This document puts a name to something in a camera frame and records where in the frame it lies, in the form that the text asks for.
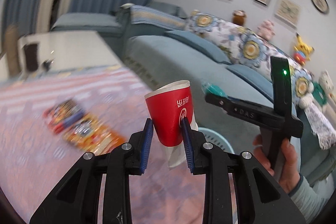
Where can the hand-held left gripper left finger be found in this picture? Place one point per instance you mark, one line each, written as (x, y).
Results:
(147, 140)

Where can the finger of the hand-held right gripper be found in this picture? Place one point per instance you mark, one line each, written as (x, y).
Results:
(214, 89)
(218, 102)

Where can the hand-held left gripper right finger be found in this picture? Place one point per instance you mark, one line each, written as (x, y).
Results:
(187, 142)

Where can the light blue plastic basket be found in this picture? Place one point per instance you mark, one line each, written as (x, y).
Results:
(215, 136)

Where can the red paper cup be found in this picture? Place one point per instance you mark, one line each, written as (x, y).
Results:
(168, 114)

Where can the person's right hand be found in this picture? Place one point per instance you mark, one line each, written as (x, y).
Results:
(288, 169)

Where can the floral cushion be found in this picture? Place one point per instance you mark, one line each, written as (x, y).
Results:
(210, 27)
(252, 51)
(302, 85)

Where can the blue fabric sofa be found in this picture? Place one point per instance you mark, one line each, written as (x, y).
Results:
(183, 69)

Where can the white lace sofa cover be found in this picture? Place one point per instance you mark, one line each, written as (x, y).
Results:
(323, 127)

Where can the orange printed snack wrapper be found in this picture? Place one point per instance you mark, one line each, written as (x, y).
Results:
(94, 134)

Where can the yellow plush toy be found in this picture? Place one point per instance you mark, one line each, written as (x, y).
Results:
(303, 49)

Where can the brown plush toy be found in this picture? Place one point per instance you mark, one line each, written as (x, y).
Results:
(239, 17)

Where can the pink pig plush toy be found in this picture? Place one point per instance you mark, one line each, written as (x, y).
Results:
(266, 30)

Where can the red printed snack packet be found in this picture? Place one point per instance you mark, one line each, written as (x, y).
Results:
(63, 116)

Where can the blue trimmed sofa throw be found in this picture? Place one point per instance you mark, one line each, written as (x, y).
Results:
(157, 17)

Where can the butterfly picture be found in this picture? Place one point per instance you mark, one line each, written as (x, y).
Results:
(287, 11)

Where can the white coffee table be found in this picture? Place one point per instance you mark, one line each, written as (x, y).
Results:
(78, 48)

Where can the black car key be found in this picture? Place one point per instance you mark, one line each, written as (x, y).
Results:
(47, 63)

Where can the dark brown cup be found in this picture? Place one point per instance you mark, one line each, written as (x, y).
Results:
(31, 56)

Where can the tan thermos flask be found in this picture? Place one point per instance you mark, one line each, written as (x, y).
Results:
(13, 51)

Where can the round wall clock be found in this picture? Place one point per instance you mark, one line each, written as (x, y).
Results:
(319, 2)

